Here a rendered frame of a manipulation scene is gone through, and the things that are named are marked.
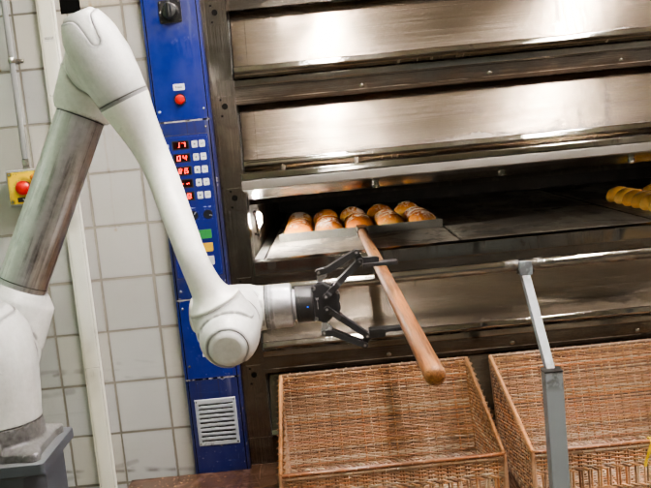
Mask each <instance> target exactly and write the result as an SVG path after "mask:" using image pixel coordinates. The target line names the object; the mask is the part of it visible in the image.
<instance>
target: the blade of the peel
mask: <svg viewBox="0 0 651 488"><path fill-rule="evenodd" d="M442 226H443V219H441V218H436V219H433V220H423V221H413V222H403V223H393V224H383V225H374V226H367V230H368V233H369V234H370V233H380V232H391V231H400V230H410V229H429V228H439V227H442ZM343 227H344V224H343ZM351 235H357V232H356V227H353V228H345V227H344V228H343V229H325V230H315V227H313V231H305V232H295V233H285V230H284V229H283V231H282V232H281V233H280V234H279V237H280V243H281V242H292V241H301V240H311V239H321V238H330V237H341V236H351Z"/></svg>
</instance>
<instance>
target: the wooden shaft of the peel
mask: <svg viewBox="0 0 651 488"><path fill-rule="evenodd" d="M358 235H359V237H360V240H361V242H362V244H363V246H364V248H365V250H366V253H367V255H368V257H369V256H378V257H379V260H382V257H381V255H380V253H379V251H378V250H377V248H376V246H375V244H374V242H373V241H372V239H371V237H370V235H369V233H368V232H367V230H366V229H364V228H362V229H359V230H358ZM373 267H374V269H375V271H376V273H377V276H378V278H379V280H380V282H381V284H382V286H383V289H384V291H385V293H386V295H387V298H388V301H389V303H390V305H391V307H392V309H393V312H394V314H395V315H396V317H397V319H398V321H399V324H400V326H401V328H402V330H403V332H404V334H405V337H406V339H407V341H408V343H409V345H410V348H411V350H412V352H413V354H414V356H415V358H416V361H417V363H418V366H419V367H420V369H421V372H422V374H423V376H424V378H425V380H426V382H427V383H429V384H430V385H434V386H438V385H441V384H442V383H443V382H444V381H445V379H446V371H445V369H444V367H443V366H442V364H441V362H440V360H439V358H438V357H437V355H436V353H435V351H434V350H433V349H432V347H431V345H430V343H429V341H428V340H427V338H426V336H425V334H424V333H423V331H422V329H421V327H420V325H419V323H418V321H417V319H416V317H415V316H414V314H413V312H412V310H411V308H410V307H409V305H408V303H407V301H406V299H405V298H404V296H403V294H402V292H401V291H400V289H399V287H398V286H397V284H396V283H395V281H394V279H393V277H392V275H391V274H390V272H389V270H388V267H387V266H386V265H382V266H373Z"/></svg>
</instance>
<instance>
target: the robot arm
mask: <svg viewBox="0 0 651 488"><path fill-rule="evenodd" d="M61 36H62V43H63V47H64V48H65V53H64V57H63V61H62V62H61V64H60V68H59V72H58V77H57V80H56V84H55V88H54V92H53V103H54V106H55V107H57V109H56V111H55V113H54V116H53V119H52V122H51V125H50V128H49V131H48V134H47V136H46V141H45V144H44V147H43V150H42V153H41V156H40V159H39V161H38V163H37V166H36V169H35V172H34V175H33V178H32V181H31V184H30V186H29V189H28V192H27V195H26V198H25V201H24V203H23V206H22V209H21V212H20V214H19V217H18V220H17V223H16V226H15V231H14V234H13V237H12V239H11V242H10V245H9V248H8V251H7V254H6V256H5V259H4V262H3V264H2V267H1V270H0V465H5V464H14V463H33V462H37V461H39V460H41V459H42V453H43V452H44V451H45V450H46V448H47V447H48V446H49V445H50V444H51V442H52V441H53V440H54V439H55V438H56V437H57V436H58V435H59V434H61V433H63V432H64V428H63V424H62V423H47V424H45V420H44V415H43V409H42V390H41V379H40V366H39V362H40V358H41V353H42V349H43V348H44V346H45V342H46V338H47V333H48V330H49V326H50V322H51V319H52V316H53V311H54V307H53V304H52V301H51V299H50V297H49V295H48V294H47V288H48V285H49V282H50V279H51V277H52V274H53V271H54V268H55V265H56V263H57V260H58V257H59V254H60V252H61V249H62V246H63V243H64V240H65V237H66V234H67V231H68V228H69V226H70V223H71V221H72V218H73V215H74V212H75V209H76V206H77V203H78V199H79V196H80V193H81V190H82V187H83V184H84V181H85V178H86V175H87V173H88V171H89V168H90V165H91V162H92V159H93V156H94V153H95V150H96V148H97V145H98V142H99V139H100V136H101V133H102V130H103V128H104V125H108V124H110V125H111V126H112V127H113V129H114V130H115V131H116V132H117V133H118V134H119V135H120V137H121V138H122V139H123V141H124V142H125V143H126V145H127V146H128V147H129V149H130V150H131V152H132V153H133V155H134V156H135V158H136V159H137V161H138V163H139V165H140V167H141V169H142V171H143V173H144V176H145V178H146V180H147V182H148V185H149V187H150V190H151V192H152V195H153V197H154V199H155V202H156V205H157V207H158V210H159V212H160V215H161V218H162V220H163V223H164V226H165V228H166V231H167V233H168V236H169V239H170V243H171V245H172V247H173V250H174V253H175V255H176V258H177V260H178V263H179V266H180V268H181V271H182V273H183V275H184V278H185V280H186V283H187V285H188V287H189V290H190V293H191V295H192V298H191V300H190V304H189V322H190V325H191V328H192V330H193V331H194V332H195V333H196V335H197V339H198V342H199V343H200V347H201V351H202V353H203V354H204V356H205V357H206V358H207V359H208V360H209V361H210V362H211V363H213V364H214V365H216V366H219V367H222V368H233V367H235V366H236V365H239V364H241V363H243V362H245V361H247V360H248V359H249V358H250V357H251V356H252V355H253V354H254V352H255V351H256V349H257V347H258V344H259V341H260V338H261V331H263V330H268V329H276V328H283V327H294V326H295V320H297V323H300V322H309V321H320V322H321V323H322V335H323V336H333V337H335V338H338V339H341V340H343V341H346V342H349V343H351V344H354V345H357V346H360V347H362V348H365V349H366V348H367V347H368V342H369V340H370V339H372V338H381V337H385V336H386V332H391V331H401V330H402V328H401V326H400V324H392V325H382V326H371V327H368V331H367V330H366V329H364V328H363V327H361V326H360V325H358V324H357V323H355V322H354V321H352V320H350V319H349V318H347V317H346V316H344V315H343V314H342V313H341V312H340V310H341V304H340V301H339V300H340V293H339V290H338V289H339V288H340V286H341V285H342V284H343V283H344V282H345V281H346V280H347V279H348V278H349V277H350V276H351V275H352V274H353V273H354V272H355V271H356V270H357V269H358V268H359V267H360V266H361V265H362V266H363V267H372V266H382V265H393V264H398V261H397V259H382V260H379V257H378V256H369V257H363V256H362V255H361V254H360V252H359V250H358V249H357V248H355V249H353V250H352V251H350V252H349V253H347V254H346V255H344V256H342V257H341V258H339V259H337V260H335V261H334V262H332V263H331V264H329V265H327V266H325V267H320V268H317V269H316V270H315V273H316V275H317V278H318V283H317V284H314V285H305V286H294V289H293V290H292V286H291V284H279V285H266V286H255V285H250V284H246V285H227V284H225V283H224V282H223V281H222V280H221V278H220V277H219V276H218V274H217V273H216V271H215V269H214V267H213V266H212V264H211V262H210V260H209V258H208V256H207V253H206V251H205V248H204V247H203V244H202V240H201V237H200V234H199V231H198V228H197V225H196V222H195V219H194V216H193V214H192V211H191V208H190V205H189V202H188V199H187V197H186V194H185V191H184V188H183V185H182V183H181V180H180V177H179V174H178V172H177V169H176V167H175V164H174V162H173V159H172V157H171V153H170V151H169V149H168V146H167V144H166V141H165V139H164V136H163V134H162V131H161V128H160V125H159V122H158V119H157V116H156V114H155V111H154V108H153V105H152V102H151V99H150V95H149V92H148V89H147V87H146V85H145V82H144V80H143V77H142V75H141V72H140V68H139V65H138V63H137V61H136V59H135V57H134V55H133V52H132V51H131V49H130V47H129V45H128V43H127V42H126V40H125V39H124V38H123V36H122V35H121V33H120V32H119V30H118V28H117V27H116V25H115V24H114V23H113V22H112V21H111V20H110V19H109V18H108V17H107V16H106V15H105V14H104V13H103V12H101V11H100V10H99V9H95V8H92V7H87V8H84V9H82V10H80V11H77V12H75V13H73V14H71V15H68V16H66V17H65V18H64V20H63V23H62V25H61ZM354 257H356V260H355V261H354V262H353V263H352V264H351V265H350V266H349V267H348V268H347V269H346V270H345V271H344V272H343V273H342V274H341V275H340V276H339V277H338V278H337V279H336V280H335V281H334V282H333V283H332V284H331V285H329V284H328V283H326V282H324V281H323V279H324V278H325V277H326V274H327V273H330V272H331V271H333V270H335V269H336V268H338V267H339V266H341V265H343V264H344V263H346V262H347V261H349V260H351V259H353V258H354ZM332 318H335V319H337V320H339V321H341V322H342V323H344V324H345V325H347V326H348V327H350V328H351V329H352V330H353V331H355V332H356V333H358V334H359V335H361V336H362V337H363V338H362V339H361V338H358V337H356V336H354V335H351V334H348V333H346V332H343V331H340V330H338V329H335V328H332V326H331V325H329V324H327V322H328V321H330V320H331V319H332Z"/></svg>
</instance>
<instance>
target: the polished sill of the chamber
mask: <svg viewBox="0 0 651 488"><path fill-rule="evenodd" d="M646 238H651V222H647V223H637V224H627V225H617V226H607V227H596V228H587V229H567V230H557V231H547V232H537V233H527V234H517V235H507V236H496V237H486V238H476V239H466V240H456V241H446V242H436V243H425V244H416V245H406V246H395V247H385V248H377V250H378V251H379V253H380V255H381V257H382V259H397V261H398V262H404V261H414V260H425V259H444V258H454V257H465V256H474V255H484V254H495V253H505V252H515V251H525V250H536V249H545V248H555V247H566V246H575V245H586V244H596V243H606V242H616V241H626V240H637V239H646ZM349 252H350V251H345V252H335V253H324V254H315V255H305V256H294V257H284V258H274V259H256V260H255V261H254V263H253V264H254V273H255V276H263V275H272V274H283V273H293V272H303V271H313V270H316V269H317V268H320V267H325V266H327V265H329V264H331V263H332V262H334V261H335V260H337V259H339V258H341V257H342V256H344V255H346V254H347V253H349ZM355 260H356V257H354V258H353V259H351V260H349V261H347V262H346V263H344V264H343V265H341V266H339V267H338V268H343V267H349V266H350V265H351V264H352V263H353V262H354V261H355Z"/></svg>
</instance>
